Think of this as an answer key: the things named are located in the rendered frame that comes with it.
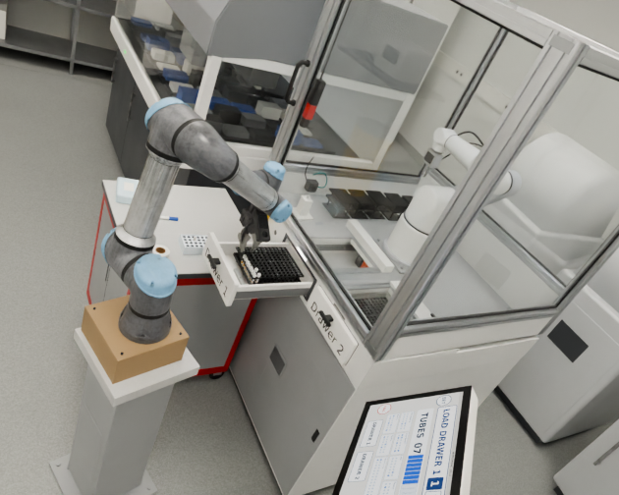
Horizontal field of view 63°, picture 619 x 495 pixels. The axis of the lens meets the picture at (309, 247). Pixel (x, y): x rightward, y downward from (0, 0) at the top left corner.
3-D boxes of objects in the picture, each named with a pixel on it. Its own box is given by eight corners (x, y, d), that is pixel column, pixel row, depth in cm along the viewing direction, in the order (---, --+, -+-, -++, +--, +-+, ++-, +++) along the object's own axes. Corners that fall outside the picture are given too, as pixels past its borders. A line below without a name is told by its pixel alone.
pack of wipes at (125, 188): (139, 206, 215) (140, 197, 212) (114, 202, 211) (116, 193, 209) (139, 188, 226) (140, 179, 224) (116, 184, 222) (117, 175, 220)
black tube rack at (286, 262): (247, 291, 185) (253, 277, 182) (231, 259, 197) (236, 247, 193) (298, 288, 198) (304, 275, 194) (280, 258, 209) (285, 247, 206)
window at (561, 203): (401, 325, 159) (573, 61, 114) (400, 323, 160) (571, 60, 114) (555, 307, 208) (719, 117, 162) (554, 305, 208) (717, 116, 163)
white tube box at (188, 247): (183, 254, 201) (185, 247, 199) (178, 241, 206) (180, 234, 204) (212, 254, 207) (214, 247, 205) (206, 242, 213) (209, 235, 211)
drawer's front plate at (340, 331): (341, 365, 175) (354, 345, 169) (306, 306, 194) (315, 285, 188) (345, 365, 176) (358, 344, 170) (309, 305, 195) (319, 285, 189)
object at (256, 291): (230, 301, 179) (235, 288, 175) (208, 253, 195) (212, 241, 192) (322, 295, 201) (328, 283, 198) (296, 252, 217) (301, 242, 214)
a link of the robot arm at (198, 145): (223, 136, 117) (302, 204, 161) (196, 112, 122) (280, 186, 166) (191, 174, 118) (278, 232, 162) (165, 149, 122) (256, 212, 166)
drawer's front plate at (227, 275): (226, 306, 177) (235, 284, 171) (201, 253, 196) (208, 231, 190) (231, 306, 178) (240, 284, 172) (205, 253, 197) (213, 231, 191)
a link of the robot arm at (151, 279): (141, 322, 139) (149, 287, 132) (117, 291, 145) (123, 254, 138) (179, 308, 148) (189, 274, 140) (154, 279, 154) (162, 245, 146)
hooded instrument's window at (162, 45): (184, 147, 240) (207, 54, 216) (114, 17, 354) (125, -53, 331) (368, 168, 304) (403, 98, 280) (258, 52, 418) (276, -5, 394)
